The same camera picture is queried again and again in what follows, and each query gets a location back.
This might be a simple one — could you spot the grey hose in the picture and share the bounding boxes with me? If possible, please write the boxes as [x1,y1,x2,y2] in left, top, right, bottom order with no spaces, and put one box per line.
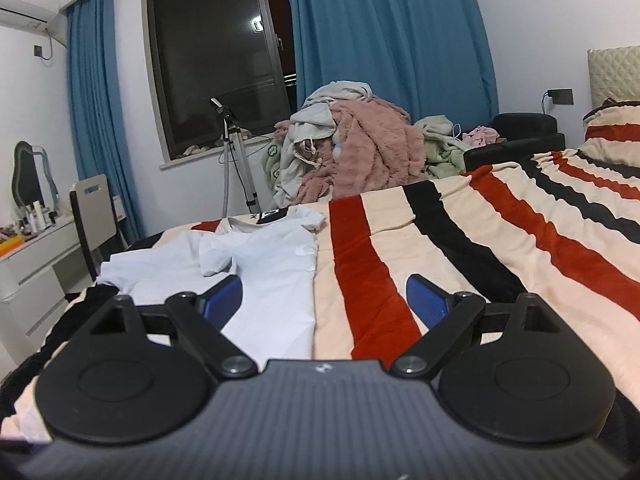
[221,139,237,219]

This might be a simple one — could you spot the pale green blanket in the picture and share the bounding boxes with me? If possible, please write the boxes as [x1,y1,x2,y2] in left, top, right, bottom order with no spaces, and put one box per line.
[424,132,472,181]

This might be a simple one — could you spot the black armchair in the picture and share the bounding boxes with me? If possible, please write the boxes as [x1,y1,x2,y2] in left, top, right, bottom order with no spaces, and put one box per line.
[463,112,567,174]

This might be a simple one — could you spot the white vanity desk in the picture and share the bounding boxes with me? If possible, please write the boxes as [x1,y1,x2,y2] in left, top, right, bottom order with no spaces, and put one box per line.
[0,211,122,377]

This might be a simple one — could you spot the blue curtain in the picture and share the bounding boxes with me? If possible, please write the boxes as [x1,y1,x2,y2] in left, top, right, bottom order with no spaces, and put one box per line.
[277,0,502,127]
[65,0,147,250]

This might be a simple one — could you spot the group of cosmetic bottles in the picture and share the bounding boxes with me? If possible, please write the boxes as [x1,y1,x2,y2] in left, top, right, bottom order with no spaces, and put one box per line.
[12,199,59,234]

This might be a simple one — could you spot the white t-shirt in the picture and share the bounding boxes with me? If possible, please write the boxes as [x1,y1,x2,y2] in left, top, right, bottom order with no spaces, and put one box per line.
[97,206,329,362]

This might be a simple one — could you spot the striped pillow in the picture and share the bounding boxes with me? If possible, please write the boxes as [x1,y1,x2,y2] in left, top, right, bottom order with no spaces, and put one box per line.
[581,98,640,182]

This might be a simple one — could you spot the cream garment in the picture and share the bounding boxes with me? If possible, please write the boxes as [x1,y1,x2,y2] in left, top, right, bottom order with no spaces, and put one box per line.
[414,115,460,140]

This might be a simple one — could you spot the beige quilted headboard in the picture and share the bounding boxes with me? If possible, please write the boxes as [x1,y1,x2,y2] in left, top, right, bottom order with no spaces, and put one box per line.
[586,44,640,117]

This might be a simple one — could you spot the slippers on windowsill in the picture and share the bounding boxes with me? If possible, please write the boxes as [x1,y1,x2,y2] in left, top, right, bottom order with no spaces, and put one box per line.
[179,141,227,159]

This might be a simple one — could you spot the green patterned blanket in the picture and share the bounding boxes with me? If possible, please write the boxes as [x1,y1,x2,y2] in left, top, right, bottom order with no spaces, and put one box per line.
[260,136,287,194]

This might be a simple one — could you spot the wavy vanity mirror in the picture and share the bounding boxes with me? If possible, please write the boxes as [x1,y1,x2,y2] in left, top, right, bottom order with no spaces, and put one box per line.
[12,140,61,212]

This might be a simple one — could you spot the white air conditioner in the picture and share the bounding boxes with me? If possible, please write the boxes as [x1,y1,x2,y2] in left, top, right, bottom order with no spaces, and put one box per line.
[0,0,61,29]

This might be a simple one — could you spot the dark window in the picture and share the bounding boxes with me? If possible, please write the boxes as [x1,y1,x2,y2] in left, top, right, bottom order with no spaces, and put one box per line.
[141,0,299,162]

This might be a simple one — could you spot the red black cream striped blanket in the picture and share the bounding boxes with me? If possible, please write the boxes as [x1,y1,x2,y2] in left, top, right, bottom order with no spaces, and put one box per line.
[0,146,640,461]

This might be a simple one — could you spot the grey and black chair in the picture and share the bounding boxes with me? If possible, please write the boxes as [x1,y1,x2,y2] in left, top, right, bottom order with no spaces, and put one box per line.
[68,173,126,284]

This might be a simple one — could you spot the wall plug with cable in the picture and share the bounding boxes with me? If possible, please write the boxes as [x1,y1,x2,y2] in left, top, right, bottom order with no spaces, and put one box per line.
[33,30,68,68]

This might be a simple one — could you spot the dark wall socket with charger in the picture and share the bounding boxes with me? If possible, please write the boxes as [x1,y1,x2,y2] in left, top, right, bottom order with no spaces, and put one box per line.
[542,88,575,114]

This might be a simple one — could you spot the small pink cloth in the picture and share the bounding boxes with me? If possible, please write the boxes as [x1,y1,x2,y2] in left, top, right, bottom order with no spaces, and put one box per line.
[462,125,501,146]

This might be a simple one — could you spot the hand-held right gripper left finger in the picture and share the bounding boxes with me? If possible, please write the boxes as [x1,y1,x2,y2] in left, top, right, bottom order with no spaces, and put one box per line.
[75,274,259,380]

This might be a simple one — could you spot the silver tripod stand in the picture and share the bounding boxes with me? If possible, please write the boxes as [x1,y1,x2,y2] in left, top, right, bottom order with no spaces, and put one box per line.
[209,97,262,216]

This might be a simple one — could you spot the pink fluffy robe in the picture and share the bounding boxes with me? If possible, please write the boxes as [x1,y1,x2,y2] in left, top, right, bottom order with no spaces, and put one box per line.
[299,98,432,202]

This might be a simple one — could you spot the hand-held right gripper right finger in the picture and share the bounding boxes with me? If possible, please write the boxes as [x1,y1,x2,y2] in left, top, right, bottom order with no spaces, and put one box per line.
[390,273,567,381]

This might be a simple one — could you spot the grey hoodie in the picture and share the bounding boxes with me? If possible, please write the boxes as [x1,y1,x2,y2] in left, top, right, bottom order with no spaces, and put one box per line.
[277,79,377,202]

